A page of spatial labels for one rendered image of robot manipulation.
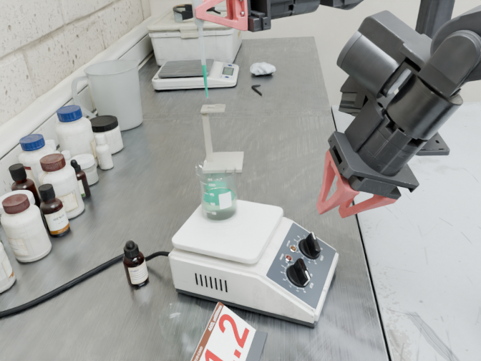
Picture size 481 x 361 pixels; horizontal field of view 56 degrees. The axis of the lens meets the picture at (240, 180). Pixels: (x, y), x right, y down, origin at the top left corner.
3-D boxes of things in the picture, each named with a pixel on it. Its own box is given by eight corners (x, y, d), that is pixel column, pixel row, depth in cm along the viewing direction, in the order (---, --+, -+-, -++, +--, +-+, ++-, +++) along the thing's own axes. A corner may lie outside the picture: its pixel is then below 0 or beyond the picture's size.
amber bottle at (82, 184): (83, 190, 88) (73, 154, 84) (94, 193, 87) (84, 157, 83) (71, 198, 86) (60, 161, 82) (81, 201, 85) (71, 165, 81)
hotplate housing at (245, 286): (338, 264, 65) (341, 218, 61) (316, 332, 55) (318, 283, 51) (201, 236, 73) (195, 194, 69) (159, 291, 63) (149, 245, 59)
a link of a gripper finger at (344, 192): (296, 187, 59) (336, 135, 53) (341, 196, 62) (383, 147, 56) (311, 229, 54) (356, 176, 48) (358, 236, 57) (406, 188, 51)
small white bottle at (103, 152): (115, 163, 97) (108, 132, 94) (111, 170, 95) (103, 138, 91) (102, 164, 98) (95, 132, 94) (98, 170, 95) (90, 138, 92)
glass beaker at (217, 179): (248, 212, 63) (244, 161, 59) (223, 231, 60) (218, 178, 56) (215, 200, 67) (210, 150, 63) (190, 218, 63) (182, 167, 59)
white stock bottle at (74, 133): (78, 177, 93) (61, 118, 87) (59, 167, 98) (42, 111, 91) (107, 163, 98) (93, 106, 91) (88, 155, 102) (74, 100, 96)
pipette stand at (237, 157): (243, 154, 98) (240, 97, 91) (242, 172, 91) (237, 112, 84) (207, 155, 98) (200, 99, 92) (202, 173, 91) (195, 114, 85)
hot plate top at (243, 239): (285, 212, 64) (285, 207, 63) (255, 266, 54) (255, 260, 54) (209, 199, 68) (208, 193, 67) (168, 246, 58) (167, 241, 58)
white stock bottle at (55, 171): (59, 202, 85) (42, 150, 80) (89, 202, 84) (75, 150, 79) (44, 220, 80) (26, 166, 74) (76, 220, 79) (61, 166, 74)
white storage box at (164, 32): (246, 41, 188) (245, 3, 181) (236, 66, 156) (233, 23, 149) (174, 44, 192) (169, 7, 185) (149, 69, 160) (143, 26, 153)
